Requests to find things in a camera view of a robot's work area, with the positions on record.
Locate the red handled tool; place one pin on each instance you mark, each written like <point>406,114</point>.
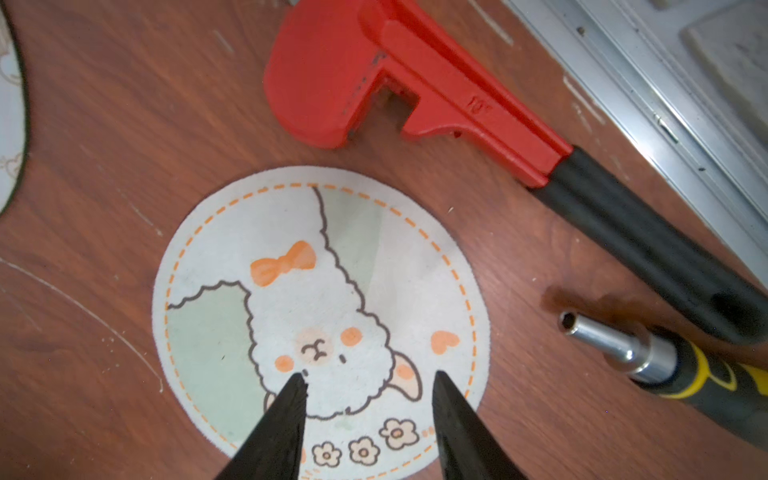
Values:
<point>331,58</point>

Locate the white dog face coaster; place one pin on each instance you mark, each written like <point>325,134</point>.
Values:
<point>333,276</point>

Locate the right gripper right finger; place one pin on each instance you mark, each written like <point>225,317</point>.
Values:
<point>467,449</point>

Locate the aluminium rail frame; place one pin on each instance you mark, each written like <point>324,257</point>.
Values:
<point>686,82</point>

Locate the black screwdriver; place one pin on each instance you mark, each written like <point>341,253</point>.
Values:
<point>665,364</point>

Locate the white butterfly coaster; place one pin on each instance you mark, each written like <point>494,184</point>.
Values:
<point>14,111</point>

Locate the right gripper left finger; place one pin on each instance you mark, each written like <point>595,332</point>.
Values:
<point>273,450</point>

